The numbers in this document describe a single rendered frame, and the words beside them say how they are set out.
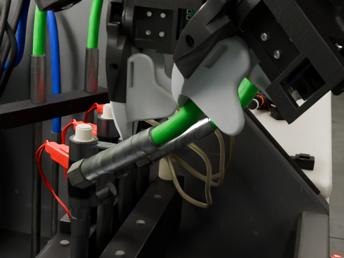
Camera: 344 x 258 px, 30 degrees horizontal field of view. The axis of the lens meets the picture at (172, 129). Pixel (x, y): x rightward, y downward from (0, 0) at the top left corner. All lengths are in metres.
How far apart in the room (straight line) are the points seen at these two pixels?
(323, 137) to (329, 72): 0.87
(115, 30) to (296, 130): 0.70
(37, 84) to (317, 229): 0.41
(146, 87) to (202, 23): 0.23
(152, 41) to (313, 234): 0.42
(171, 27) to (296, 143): 0.61
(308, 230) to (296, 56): 0.56
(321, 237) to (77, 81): 0.41
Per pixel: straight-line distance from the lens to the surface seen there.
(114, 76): 0.55
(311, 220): 0.91
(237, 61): 0.37
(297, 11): 0.32
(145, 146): 0.46
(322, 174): 1.00
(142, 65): 0.56
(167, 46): 0.55
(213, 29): 0.34
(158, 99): 0.57
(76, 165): 0.52
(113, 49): 0.55
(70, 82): 0.96
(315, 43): 0.31
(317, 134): 1.19
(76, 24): 0.94
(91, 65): 0.85
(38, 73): 0.80
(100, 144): 0.62
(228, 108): 0.38
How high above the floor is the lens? 1.33
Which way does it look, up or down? 18 degrees down
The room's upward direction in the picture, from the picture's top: 5 degrees clockwise
